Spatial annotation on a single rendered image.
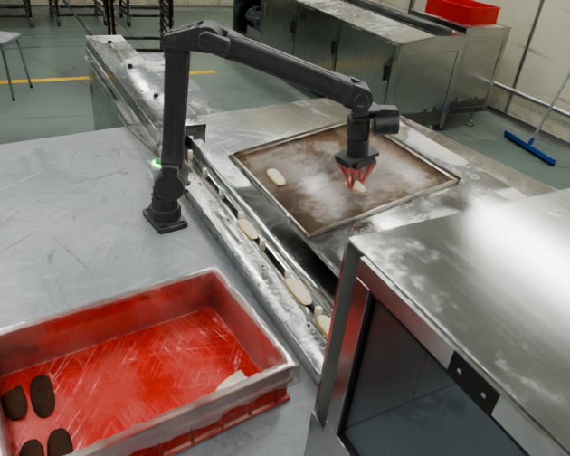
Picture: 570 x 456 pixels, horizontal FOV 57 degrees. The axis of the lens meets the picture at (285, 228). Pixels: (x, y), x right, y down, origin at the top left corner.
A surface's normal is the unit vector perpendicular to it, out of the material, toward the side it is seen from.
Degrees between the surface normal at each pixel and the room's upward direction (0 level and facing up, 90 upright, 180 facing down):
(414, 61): 90
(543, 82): 90
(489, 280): 0
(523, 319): 0
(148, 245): 0
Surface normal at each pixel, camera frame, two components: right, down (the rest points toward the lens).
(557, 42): -0.90, 0.10
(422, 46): 0.46, 0.51
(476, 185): -0.06, -0.80
